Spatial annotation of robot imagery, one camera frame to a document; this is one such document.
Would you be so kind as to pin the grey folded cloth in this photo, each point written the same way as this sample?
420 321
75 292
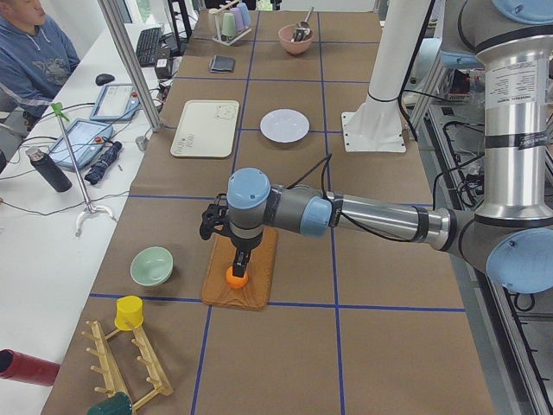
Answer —
222 64

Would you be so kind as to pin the purple cup on rack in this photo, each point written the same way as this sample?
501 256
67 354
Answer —
238 19

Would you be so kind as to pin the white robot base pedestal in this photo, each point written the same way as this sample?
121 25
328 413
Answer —
376 126

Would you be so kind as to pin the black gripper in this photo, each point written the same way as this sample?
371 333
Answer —
245 243

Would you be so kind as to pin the orange fruit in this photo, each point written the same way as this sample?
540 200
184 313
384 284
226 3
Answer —
236 282

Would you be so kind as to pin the teach pendant near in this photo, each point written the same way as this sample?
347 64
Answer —
87 139

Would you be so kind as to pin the white cup rack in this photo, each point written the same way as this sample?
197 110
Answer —
216 17

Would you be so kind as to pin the green bowl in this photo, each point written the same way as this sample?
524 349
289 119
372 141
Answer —
152 266

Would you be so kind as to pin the teach pendant far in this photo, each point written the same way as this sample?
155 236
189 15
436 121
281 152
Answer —
115 102

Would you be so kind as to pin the black keyboard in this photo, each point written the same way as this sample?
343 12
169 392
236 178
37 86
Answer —
147 46

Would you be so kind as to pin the cream bear tray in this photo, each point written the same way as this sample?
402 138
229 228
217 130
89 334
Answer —
206 129

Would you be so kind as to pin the wooden cup rack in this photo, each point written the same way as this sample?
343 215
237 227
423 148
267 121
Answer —
128 364

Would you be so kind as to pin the green cup on rack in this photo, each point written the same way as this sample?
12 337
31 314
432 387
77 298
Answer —
228 26

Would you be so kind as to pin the dark green cup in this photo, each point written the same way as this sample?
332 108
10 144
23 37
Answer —
118 404

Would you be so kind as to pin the teach pendant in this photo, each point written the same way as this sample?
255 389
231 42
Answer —
87 139
115 102

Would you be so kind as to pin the seated person blue hoodie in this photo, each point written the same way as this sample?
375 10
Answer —
37 57

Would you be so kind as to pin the black computer mouse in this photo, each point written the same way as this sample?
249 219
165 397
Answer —
104 78

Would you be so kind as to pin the folded dark blue umbrella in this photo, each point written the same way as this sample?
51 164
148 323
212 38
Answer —
98 169

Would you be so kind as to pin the blue cup on rack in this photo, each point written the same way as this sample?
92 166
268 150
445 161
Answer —
245 13

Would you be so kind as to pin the black water bottle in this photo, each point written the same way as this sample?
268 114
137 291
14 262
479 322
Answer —
46 167

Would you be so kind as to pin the metal stand with green clip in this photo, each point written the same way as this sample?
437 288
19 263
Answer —
90 208

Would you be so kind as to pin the pink bowl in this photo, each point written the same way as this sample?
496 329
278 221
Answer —
293 43

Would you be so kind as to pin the white round plate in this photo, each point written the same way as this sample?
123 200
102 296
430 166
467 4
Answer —
284 126

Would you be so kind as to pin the yellow cup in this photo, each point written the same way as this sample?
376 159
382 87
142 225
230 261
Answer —
129 313

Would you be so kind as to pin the aluminium frame post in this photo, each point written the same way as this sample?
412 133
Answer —
127 55

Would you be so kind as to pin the wooden cutting board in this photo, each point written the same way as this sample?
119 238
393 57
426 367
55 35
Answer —
256 293

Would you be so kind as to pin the metal ice scoop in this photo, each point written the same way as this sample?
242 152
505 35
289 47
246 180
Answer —
302 29

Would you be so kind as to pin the red cylinder bottle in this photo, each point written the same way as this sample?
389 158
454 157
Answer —
26 368

